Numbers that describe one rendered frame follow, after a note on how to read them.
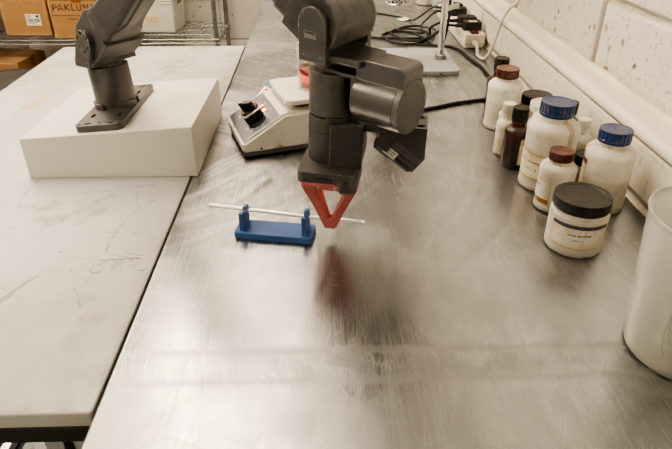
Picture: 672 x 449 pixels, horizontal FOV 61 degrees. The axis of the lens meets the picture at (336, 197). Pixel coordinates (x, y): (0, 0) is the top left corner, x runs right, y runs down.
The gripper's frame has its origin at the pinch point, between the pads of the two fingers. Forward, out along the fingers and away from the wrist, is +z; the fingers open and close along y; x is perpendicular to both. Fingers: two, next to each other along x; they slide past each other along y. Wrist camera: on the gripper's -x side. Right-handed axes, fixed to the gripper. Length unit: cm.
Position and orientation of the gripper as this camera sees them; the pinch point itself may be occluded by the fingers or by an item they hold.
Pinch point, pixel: (330, 220)
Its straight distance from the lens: 71.8
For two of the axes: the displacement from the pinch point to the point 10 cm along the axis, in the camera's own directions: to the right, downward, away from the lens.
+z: -0.3, 8.7, 4.9
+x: -9.9, -1.0, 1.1
